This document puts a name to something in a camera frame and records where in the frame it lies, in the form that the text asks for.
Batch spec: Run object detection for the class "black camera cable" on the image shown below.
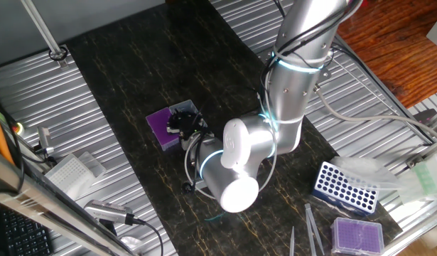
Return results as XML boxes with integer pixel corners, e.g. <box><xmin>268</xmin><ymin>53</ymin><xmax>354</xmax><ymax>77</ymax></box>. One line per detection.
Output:
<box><xmin>132</xmin><ymin>216</ymin><xmax>165</xmax><ymax>256</ymax></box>

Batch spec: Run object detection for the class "green pipette tip box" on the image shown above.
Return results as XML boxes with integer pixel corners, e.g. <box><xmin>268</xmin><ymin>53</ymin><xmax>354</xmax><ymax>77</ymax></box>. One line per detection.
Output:
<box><xmin>399</xmin><ymin>147</ymin><xmax>437</xmax><ymax>206</ymax></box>

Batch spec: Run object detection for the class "blue white tube rack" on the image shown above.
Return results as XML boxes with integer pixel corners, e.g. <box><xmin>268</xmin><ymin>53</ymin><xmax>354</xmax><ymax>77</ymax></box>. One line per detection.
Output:
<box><xmin>312</xmin><ymin>160</ymin><xmax>379</xmax><ymax>216</ymax></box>

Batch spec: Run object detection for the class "white pipette tip box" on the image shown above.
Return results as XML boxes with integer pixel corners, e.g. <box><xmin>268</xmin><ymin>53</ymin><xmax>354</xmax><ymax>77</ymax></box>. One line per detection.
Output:
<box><xmin>44</xmin><ymin>151</ymin><xmax>107</xmax><ymax>201</ymax></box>

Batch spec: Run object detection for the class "aluminium frame beam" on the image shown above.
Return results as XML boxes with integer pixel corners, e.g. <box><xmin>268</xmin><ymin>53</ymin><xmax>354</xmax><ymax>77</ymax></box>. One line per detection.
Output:
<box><xmin>0</xmin><ymin>147</ymin><xmax>137</xmax><ymax>256</ymax></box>

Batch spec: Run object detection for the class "small closed purple tip box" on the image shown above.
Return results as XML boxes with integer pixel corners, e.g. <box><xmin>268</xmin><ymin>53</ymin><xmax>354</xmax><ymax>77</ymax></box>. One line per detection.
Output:
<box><xmin>330</xmin><ymin>216</ymin><xmax>385</xmax><ymax>256</ymax></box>

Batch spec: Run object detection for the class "white thin arm cable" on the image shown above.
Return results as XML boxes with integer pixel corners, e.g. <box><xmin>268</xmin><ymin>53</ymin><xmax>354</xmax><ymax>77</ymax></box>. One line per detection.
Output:
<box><xmin>183</xmin><ymin>92</ymin><xmax>280</xmax><ymax>201</ymax></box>

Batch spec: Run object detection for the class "white shiny round object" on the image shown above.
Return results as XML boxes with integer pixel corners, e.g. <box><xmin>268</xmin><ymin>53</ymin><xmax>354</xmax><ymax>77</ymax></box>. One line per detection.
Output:
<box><xmin>118</xmin><ymin>234</ymin><xmax>144</xmax><ymax>253</ymax></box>

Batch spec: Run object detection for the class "black hanging cable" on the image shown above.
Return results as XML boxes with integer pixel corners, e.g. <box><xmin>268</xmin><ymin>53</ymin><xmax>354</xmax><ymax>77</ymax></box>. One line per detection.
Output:
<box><xmin>0</xmin><ymin>81</ymin><xmax>26</xmax><ymax>195</ymax></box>

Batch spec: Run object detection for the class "black keyboard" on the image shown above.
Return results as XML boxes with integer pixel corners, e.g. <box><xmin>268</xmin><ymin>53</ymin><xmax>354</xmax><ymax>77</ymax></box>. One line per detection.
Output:
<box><xmin>0</xmin><ymin>208</ymin><xmax>55</xmax><ymax>256</ymax></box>

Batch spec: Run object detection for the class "small grey camera device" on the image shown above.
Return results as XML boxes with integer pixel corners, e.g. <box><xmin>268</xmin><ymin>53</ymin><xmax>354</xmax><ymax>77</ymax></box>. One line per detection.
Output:
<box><xmin>36</xmin><ymin>126</ymin><xmax>55</xmax><ymax>157</ymax></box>

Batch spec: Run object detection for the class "silver metal pole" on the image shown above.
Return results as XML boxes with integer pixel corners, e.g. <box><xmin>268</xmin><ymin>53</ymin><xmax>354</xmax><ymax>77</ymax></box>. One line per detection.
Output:
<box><xmin>21</xmin><ymin>0</ymin><xmax>69</xmax><ymax>68</ymax></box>

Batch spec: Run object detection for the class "silver ribbed camera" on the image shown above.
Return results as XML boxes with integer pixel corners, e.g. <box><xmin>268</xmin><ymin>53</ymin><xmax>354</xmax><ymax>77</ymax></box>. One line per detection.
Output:
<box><xmin>83</xmin><ymin>198</ymin><xmax>136</xmax><ymax>227</ymax></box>

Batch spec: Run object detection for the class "black arm end cable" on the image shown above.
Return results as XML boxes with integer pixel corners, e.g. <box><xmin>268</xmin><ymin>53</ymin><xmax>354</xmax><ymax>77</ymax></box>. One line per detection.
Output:
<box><xmin>191</xmin><ymin>129</ymin><xmax>209</xmax><ymax>193</ymax></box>

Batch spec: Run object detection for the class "black marble pattern mat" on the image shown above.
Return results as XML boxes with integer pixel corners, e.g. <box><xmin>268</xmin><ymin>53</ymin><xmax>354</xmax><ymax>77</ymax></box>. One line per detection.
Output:
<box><xmin>65</xmin><ymin>0</ymin><xmax>404</xmax><ymax>256</ymax></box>

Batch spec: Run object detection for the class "grey robot power cable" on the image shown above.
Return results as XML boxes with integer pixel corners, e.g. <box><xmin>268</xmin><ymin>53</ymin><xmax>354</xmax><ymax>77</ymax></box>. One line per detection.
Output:
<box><xmin>312</xmin><ymin>84</ymin><xmax>437</xmax><ymax>142</ymax></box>

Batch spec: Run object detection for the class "purple tip box clear lid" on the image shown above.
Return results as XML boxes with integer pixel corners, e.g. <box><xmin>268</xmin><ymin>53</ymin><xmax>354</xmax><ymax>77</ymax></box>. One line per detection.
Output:
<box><xmin>145</xmin><ymin>99</ymin><xmax>208</xmax><ymax>152</ymax></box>

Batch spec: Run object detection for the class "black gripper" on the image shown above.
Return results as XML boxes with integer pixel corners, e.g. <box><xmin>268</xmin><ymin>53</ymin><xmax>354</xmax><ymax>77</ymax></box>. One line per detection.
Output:
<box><xmin>166</xmin><ymin>108</ymin><xmax>207</xmax><ymax>142</ymax></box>

